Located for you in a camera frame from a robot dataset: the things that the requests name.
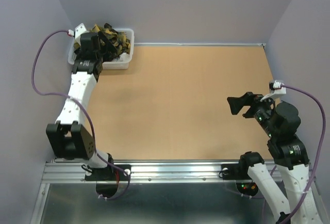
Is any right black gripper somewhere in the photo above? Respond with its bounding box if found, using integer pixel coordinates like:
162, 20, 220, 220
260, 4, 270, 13
226, 91, 278, 137

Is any yellow plaid long sleeve shirt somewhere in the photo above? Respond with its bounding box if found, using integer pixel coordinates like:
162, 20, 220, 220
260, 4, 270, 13
74, 23, 130, 60

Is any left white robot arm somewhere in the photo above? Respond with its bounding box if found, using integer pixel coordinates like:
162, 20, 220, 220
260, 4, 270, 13
46, 31, 115, 180

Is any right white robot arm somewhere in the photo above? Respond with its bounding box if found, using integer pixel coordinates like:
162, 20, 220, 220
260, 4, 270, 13
219, 92, 322, 223

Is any white long sleeve shirt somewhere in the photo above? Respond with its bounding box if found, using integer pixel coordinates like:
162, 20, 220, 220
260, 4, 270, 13
112, 53, 130, 63

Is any white perforated plastic basket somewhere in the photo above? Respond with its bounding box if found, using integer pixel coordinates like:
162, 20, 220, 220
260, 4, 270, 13
68, 28, 135, 70

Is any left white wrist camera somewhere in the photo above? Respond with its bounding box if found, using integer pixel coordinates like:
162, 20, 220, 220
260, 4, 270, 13
68, 23, 89, 43

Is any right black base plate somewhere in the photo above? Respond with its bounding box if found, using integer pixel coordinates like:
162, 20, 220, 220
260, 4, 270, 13
218, 163, 251, 181

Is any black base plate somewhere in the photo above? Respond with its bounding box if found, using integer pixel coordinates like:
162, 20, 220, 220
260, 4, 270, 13
218, 163, 251, 181
81, 164, 128, 183

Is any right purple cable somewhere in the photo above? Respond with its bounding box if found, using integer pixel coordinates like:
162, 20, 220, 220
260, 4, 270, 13
279, 84, 326, 224

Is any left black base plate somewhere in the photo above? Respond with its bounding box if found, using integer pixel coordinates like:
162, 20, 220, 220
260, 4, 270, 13
81, 164, 128, 183

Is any aluminium mounting rail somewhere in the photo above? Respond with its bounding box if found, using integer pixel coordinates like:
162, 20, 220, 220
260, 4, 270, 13
41, 159, 317, 183

